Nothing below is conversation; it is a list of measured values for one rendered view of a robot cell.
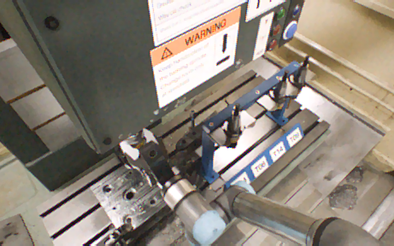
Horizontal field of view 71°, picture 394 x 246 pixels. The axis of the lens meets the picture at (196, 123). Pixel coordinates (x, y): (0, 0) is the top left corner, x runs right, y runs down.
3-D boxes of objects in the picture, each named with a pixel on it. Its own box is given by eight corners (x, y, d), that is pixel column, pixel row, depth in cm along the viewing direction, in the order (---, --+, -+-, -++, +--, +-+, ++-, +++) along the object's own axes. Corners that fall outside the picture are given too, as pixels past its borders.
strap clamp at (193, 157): (201, 169, 115) (201, 150, 103) (175, 189, 110) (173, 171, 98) (196, 164, 116) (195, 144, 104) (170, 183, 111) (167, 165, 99)
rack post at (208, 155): (220, 176, 113) (226, 135, 89) (209, 184, 111) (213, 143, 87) (203, 160, 117) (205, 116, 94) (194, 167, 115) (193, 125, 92)
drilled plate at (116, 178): (191, 190, 105) (191, 184, 101) (126, 242, 94) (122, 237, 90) (156, 150, 116) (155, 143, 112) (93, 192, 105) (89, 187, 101)
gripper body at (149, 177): (138, 172, 78) (164, 204, 73) (133, 157, 71) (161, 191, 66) (161, 157, 81) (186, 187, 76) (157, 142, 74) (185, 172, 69)
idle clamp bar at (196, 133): (222, 124, 129) (223, 115, 124) (181, 159, 118) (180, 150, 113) (214, 118, 131) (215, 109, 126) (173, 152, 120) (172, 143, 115)
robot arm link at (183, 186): (172, 204, 64) (198, 184, 67) (160, 190, 66) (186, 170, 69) (173, 215, 70) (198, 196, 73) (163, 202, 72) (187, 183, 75)
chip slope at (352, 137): (360, 161, 149) (386, 132, 128) (274, 250, 122) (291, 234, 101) (241, 73, 190) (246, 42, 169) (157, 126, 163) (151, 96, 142)
